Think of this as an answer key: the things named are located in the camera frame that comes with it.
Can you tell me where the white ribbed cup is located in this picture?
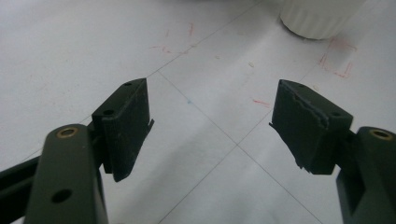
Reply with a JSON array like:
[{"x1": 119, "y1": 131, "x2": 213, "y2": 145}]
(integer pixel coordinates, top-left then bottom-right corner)
[{"x1": 278, "y1": 0, "x2": 368, "y2": 41}]

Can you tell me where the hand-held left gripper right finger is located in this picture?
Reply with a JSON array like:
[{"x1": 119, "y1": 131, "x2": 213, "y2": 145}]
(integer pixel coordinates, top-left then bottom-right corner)
[{"x1": 268, "y1": 78, "x2": 355, "y2": 175}]

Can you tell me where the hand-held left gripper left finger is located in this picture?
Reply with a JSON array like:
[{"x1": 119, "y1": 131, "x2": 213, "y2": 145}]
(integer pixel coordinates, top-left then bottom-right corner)
[{"x1": 91, "y1": 77, "x2": 155, "y2": 183}]

